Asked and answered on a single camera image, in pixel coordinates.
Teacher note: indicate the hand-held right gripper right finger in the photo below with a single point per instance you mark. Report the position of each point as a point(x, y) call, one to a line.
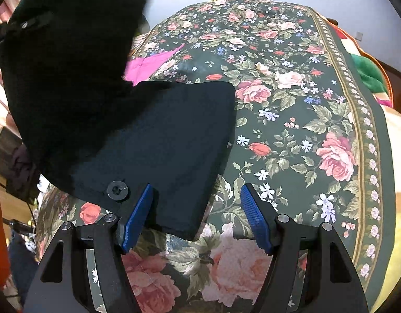
point(257, 218)

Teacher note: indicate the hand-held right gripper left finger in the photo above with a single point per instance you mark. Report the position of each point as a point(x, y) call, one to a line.
point(135, 218)

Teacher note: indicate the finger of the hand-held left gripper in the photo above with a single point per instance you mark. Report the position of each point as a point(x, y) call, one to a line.
point(24, 25)

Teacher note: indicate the black pants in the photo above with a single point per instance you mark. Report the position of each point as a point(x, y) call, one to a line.
point(154, 130)

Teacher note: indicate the floral blanket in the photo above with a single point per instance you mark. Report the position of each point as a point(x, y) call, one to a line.
point(301, 120)

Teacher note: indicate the dark blue cloth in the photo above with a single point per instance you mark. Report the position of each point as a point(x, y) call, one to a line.
point(22, 267)

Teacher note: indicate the pink cloth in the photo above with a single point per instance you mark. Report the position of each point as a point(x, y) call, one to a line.
point(145, 67)

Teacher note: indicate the colourful fleece blanket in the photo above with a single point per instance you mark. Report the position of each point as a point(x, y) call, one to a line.
point(370, 68)

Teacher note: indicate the white wall outlet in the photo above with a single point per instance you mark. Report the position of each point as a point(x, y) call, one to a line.
point(359, 35)

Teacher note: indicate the wooden bed post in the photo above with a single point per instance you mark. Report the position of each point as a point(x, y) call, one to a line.
point(332, 22)

